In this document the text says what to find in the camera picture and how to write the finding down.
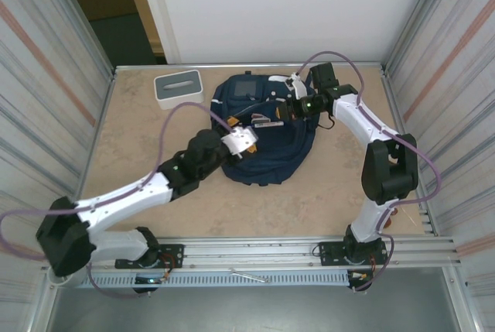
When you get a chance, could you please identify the navy blue backpack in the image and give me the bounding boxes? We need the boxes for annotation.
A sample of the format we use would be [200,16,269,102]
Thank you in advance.
[210,70,320,188]

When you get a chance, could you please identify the grey white tissue box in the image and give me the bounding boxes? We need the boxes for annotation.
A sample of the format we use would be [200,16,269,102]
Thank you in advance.
[153,70,205,111]

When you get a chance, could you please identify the silver wrench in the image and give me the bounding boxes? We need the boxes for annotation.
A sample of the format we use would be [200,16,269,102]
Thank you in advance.
[228,267,271,284]

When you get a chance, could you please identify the small circuit board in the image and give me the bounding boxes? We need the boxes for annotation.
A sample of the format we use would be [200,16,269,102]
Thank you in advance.
[134,276,168,286]
[346,269,374,293]

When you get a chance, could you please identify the grey plastic pipe piece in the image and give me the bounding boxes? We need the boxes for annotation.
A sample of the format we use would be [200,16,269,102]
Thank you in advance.
[46,269,86,289]

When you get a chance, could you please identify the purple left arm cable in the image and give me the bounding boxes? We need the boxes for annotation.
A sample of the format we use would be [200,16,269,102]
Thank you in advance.
[0,101,235,300]

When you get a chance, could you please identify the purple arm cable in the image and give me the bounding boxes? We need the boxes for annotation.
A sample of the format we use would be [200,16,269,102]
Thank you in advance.
[292,50,443,294]
[0,101,235,300]

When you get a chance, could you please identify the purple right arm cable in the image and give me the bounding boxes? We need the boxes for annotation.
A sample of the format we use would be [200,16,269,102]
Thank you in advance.
[292,50,443,294]

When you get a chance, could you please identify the thin aluminium table rail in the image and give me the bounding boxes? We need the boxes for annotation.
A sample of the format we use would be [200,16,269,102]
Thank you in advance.
[114,61,387,73]

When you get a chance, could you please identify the wide aluminium table rail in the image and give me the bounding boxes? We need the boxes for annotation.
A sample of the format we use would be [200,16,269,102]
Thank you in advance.
[46,235,461,269]

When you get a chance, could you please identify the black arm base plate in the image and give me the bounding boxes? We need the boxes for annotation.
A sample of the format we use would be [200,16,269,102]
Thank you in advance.
[319,241,387,267]
[114,244,185,270]

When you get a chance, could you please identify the slotted grey cable tray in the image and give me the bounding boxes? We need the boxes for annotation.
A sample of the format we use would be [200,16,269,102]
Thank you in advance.
[83,272,349,289]

